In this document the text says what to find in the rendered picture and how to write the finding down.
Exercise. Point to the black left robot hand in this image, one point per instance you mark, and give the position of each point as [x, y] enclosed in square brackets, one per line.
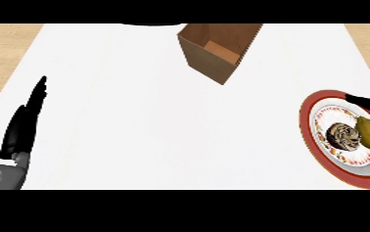
[29, 115]

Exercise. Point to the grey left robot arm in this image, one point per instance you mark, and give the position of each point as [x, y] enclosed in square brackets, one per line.
[10, 174]

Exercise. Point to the brown cardboard box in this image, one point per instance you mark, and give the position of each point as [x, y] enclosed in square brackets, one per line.
[220, 50]

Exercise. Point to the red-rimmed white plate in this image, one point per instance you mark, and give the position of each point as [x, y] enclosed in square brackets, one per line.
[332, 157]

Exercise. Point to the brown chocolate cupcake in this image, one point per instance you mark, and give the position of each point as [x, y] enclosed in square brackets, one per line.
[342, 136]

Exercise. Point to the yellow-green pear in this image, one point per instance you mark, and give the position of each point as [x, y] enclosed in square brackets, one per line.
[364, 129]

